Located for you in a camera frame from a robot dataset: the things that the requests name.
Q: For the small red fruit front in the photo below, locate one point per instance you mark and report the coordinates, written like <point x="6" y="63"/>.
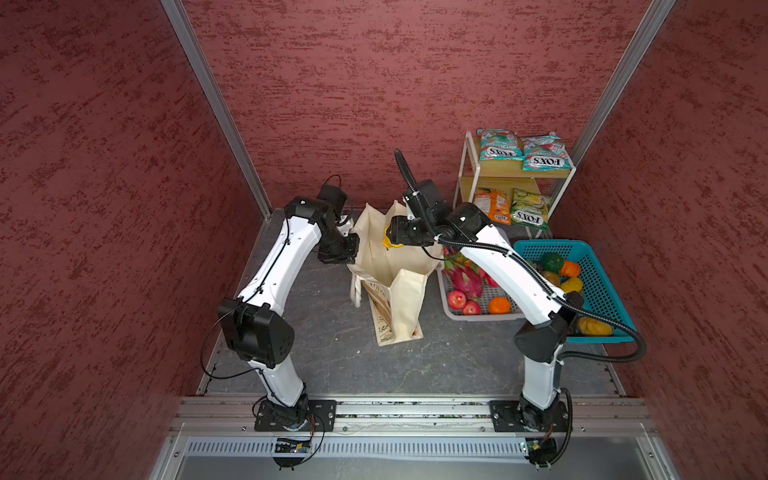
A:
<point x="472" y="308"/>

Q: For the teal plastic vegetable basket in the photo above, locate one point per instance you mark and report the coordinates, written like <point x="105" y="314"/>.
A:
<point x="598" y="293"/>

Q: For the green bell pepper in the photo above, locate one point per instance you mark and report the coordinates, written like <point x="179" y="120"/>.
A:
<point x="552" y="262"/>

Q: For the teal fox's candy bag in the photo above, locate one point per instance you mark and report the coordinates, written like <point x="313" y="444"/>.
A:
<point x="545" y="153"/>
<point x="499" y="144"/>

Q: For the orange snack bag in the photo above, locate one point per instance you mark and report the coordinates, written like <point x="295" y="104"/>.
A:
<point x="495" y="204"/>

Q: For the yellow bell pepper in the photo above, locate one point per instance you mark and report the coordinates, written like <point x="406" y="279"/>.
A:
<point x="572" y="285"/>

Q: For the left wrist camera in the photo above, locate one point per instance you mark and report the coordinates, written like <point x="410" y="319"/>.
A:
<point x="334" y="196"/>

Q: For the white wooden two-tier shelf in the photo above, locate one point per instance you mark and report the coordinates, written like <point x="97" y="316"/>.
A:
<point x="504" y="175"/>

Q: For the cream floral tote bag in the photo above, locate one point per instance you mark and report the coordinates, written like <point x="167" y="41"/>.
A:
<point x="393" y="278"/>

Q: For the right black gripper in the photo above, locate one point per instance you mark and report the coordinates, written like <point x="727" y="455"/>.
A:
<point x="401" y="231"/>

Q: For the teal Fox's candy bag right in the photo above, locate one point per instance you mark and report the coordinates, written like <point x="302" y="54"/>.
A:
<point x="545" y="153"/>

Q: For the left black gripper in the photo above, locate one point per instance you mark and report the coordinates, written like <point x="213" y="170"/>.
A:
<point x="347" y="256"/>

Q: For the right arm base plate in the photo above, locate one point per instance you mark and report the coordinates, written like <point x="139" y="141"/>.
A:
<point x="512" y="416"/>

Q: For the yellow lemon fruit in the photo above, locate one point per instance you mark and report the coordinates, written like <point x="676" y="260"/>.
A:
<point x="391" y="243"/>

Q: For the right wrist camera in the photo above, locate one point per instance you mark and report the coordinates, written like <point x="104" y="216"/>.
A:
<point x="427" y="202"/>

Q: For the pink dragon fruit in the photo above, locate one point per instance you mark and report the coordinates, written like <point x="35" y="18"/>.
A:
<point x="464" y="279"/>

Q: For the aluminium rail frame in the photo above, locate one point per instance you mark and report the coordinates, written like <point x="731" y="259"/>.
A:
<point x="388" y="427"/>

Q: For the red apple front left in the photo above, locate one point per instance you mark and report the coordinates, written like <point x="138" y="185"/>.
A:
<point x="456" y="300"/>

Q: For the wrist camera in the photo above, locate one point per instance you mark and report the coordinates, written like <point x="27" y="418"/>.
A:
<point x="427" y="202"/>
<point x="334" y="196"/>

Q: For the white plastic fruit basket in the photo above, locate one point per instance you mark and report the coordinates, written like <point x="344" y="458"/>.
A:
<point x="491" y="289"/>

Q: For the green Fox's candy bag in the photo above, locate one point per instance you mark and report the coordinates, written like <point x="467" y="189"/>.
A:
<point x="530" y="209"/>

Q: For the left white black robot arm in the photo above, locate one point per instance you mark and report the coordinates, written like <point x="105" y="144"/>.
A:
<point x="252" y="323"/>

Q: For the orange fruit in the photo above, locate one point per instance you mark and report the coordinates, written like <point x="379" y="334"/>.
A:
<point x="499" y="306"/>

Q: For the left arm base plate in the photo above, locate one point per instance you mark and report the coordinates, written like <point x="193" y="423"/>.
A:
<point x="308" y="415"/>

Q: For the orange bell pepper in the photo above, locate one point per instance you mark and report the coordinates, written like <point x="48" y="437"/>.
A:
<point x="570" y="269"/>

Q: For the teal Fox's candy bag left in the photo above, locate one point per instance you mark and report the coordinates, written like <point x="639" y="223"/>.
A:
<point x="499" y="144"/>

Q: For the brown kiwi potato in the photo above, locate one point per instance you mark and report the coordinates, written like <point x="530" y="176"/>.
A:
<point x="552" y="278"/>

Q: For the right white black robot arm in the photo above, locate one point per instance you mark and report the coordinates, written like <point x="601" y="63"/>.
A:
<point x="543" y="305"/>

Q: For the yellow potato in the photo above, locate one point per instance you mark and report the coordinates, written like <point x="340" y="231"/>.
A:
<point x="591" y="327"/>

